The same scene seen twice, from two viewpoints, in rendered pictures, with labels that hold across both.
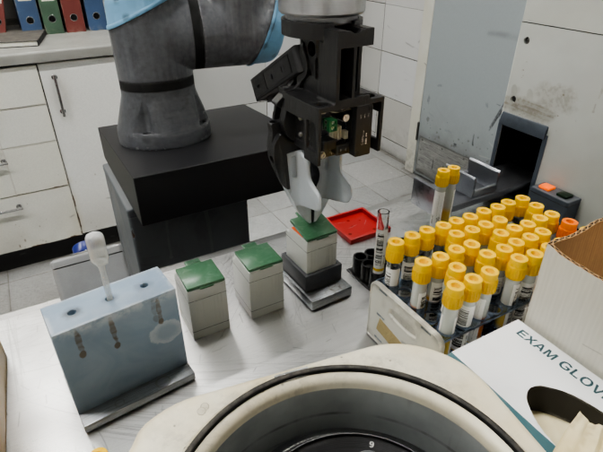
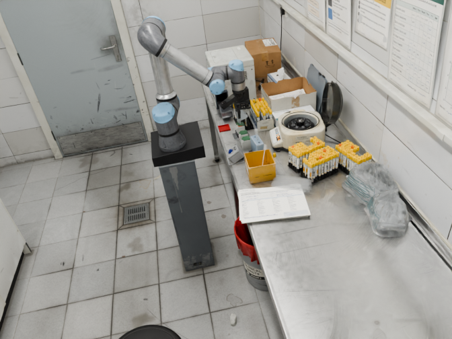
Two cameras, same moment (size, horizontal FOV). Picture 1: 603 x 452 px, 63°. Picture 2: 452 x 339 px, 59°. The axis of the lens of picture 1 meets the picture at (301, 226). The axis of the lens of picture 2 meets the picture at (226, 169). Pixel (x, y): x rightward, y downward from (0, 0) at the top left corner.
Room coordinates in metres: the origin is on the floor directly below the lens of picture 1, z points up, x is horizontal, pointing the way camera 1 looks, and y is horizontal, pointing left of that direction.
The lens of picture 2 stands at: (-0.22, 1.84, 2.09)
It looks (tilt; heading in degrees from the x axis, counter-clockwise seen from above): 36 degrees down; 294
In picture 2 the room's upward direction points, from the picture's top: 8 degrees counter-clockwise
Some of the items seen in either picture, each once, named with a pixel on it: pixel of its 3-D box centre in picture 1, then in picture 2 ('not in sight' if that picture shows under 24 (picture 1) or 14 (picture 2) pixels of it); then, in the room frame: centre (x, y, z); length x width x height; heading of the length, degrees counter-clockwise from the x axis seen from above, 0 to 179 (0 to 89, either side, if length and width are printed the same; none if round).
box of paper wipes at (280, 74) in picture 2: not in sight; (280, 77); (0.38, -0.69, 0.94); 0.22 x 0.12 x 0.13; 123
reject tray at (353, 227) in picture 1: (356, 224); (224, 128); (0.60, -0.08, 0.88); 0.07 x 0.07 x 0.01; 29
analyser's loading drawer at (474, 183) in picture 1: (480, 179); (224, 106); (0.66, -0.27, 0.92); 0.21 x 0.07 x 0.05; 119
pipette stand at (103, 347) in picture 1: (120, 342); (257, 147); (0.32, 0.16, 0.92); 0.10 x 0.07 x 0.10; 126
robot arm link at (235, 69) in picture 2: not in sight; (236, 71); (0.46, -0.02, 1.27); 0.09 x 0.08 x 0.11; 18
